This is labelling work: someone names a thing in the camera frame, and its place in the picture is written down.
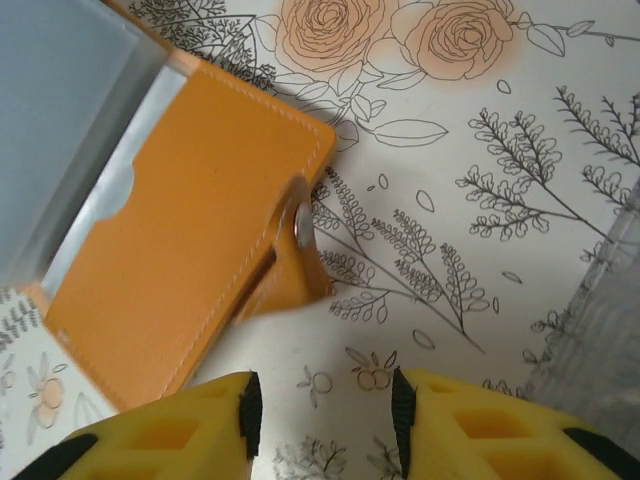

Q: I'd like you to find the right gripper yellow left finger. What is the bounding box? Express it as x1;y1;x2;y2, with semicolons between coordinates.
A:
0;370;264;480

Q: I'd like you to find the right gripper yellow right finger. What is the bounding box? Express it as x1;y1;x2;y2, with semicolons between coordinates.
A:
391;368;640;480

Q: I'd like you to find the orange leather card holder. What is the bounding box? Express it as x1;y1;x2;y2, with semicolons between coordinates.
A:
0;0;337;417

